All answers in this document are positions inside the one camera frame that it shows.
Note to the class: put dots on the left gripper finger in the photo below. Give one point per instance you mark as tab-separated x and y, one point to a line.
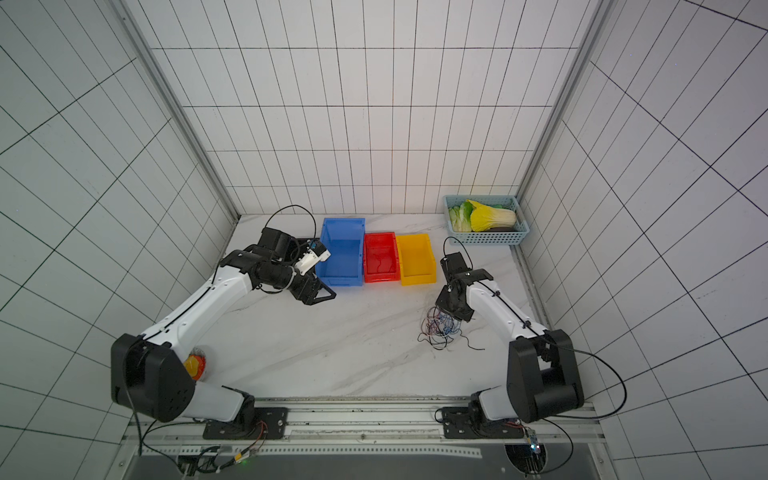
320	299
321	290

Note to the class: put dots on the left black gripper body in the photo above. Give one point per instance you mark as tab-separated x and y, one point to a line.
299	285

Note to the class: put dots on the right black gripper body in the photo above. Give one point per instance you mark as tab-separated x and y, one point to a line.
452	303

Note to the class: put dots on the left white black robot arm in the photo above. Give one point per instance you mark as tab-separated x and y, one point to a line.
148	375

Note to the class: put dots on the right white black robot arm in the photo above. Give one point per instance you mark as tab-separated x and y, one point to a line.
542	376

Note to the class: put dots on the yellow plastic bin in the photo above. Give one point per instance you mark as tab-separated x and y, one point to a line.
416	260

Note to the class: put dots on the blue plastic bin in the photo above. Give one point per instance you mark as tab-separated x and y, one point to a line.
344	239

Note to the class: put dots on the red plastic bin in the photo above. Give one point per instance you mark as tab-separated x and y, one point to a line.
380	258

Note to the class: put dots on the green lettuce toy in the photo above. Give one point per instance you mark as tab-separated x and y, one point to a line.
460	217

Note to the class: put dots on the toy napa cabbage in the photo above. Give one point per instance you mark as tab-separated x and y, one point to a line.
484	218

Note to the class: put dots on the light blue mesh basket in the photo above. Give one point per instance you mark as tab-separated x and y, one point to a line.
496	236

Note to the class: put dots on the red yellow snack bag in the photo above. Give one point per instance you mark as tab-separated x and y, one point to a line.
195	365

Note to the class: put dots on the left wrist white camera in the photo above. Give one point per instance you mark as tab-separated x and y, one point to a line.
310	254

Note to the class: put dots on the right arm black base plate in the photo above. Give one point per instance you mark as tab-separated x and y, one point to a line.
469	423

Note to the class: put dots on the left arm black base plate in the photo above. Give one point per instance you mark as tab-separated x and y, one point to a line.
252	424

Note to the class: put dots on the aluminium mounting rail frame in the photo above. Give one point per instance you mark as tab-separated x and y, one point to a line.
378	426

